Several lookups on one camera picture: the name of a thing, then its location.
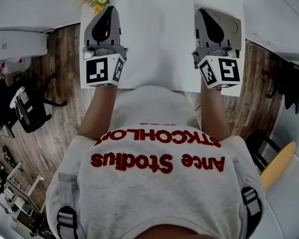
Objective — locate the wooden stool black legs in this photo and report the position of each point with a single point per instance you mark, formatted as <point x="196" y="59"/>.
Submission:
<point x="277" y="163"/>

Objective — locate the grey t-shirt red lettering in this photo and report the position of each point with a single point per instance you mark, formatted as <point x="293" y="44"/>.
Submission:
<point x="152" y="193"/>

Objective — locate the person's left forearm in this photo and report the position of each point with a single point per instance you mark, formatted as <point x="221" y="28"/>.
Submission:
<point x="99" y="113"/>

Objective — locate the white plastic bag red labels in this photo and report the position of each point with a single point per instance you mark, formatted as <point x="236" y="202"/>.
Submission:
<point x="15" y="65"/>

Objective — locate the olive tray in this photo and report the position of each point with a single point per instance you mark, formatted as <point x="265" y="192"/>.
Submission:
<point x="233" y="26"/>

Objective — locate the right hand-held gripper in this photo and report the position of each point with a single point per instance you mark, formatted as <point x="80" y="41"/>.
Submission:
<point x="224" y="71"/>

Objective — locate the white frame desk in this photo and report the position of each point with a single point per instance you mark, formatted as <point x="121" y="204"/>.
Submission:
<point x="31" y="185"/>

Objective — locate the white and black device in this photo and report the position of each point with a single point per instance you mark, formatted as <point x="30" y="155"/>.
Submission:
<point x="20" y="101"/>

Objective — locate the large white box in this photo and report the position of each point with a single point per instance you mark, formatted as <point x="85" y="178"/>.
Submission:
<point x="17" y="45"/>

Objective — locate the black office chair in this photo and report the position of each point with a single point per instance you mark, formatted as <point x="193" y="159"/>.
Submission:
<point x="35" y="118"/>

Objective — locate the person's neck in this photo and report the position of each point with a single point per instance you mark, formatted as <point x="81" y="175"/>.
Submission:
<point x="175" y="233"/>

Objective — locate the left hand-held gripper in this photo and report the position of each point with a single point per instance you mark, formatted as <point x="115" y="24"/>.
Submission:
<point x="99" y="71"/>

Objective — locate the person's right forearm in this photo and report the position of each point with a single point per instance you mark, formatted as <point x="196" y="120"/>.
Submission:
<point x="214" y="116"/>

